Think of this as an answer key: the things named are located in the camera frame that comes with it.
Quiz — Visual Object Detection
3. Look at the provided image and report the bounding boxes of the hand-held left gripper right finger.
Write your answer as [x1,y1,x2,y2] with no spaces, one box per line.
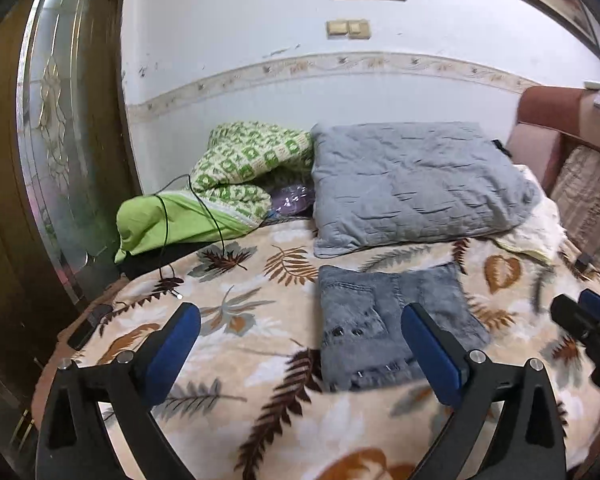
[401,304,567,480]

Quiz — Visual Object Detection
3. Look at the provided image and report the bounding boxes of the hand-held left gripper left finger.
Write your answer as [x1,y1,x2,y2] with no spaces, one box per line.
[35,302,202,480]

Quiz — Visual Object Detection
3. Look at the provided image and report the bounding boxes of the grey-blue denim pants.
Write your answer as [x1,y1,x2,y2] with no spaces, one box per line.
[317,261,492,394]

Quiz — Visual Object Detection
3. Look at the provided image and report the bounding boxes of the leaf print fleece blanket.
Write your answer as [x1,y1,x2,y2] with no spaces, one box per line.
[32,220,600,480]

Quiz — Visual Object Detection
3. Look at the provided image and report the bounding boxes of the black phone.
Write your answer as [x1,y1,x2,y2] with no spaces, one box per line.
[67,303,113,352]

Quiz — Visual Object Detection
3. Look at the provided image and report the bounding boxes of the cream bed sheet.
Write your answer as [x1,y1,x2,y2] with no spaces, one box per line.
[494,164,569,266]

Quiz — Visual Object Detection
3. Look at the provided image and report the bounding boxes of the beige patterned cushion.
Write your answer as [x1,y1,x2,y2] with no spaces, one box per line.
[550,145,600,267]

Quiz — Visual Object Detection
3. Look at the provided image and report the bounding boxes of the lime green cloth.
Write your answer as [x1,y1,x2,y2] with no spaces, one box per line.
[114,191,253,264]

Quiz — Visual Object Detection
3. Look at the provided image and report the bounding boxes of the grey quilted pillow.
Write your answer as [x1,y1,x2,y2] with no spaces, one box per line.
[310,121,542,260]

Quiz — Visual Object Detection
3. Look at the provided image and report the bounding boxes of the purple plastic bag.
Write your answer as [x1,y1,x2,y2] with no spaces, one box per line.
[269,183,315,219]

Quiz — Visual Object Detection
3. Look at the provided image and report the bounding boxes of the green patterned quilt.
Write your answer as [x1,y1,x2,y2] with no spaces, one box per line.
[190,121,315,223]

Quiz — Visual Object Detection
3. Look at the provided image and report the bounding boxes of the wooden door with glass panel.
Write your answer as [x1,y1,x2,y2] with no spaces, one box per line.
[0,0,142,461]

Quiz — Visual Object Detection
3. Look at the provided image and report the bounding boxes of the thin black cable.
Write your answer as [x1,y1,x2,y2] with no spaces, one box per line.
[150,174,232,302]

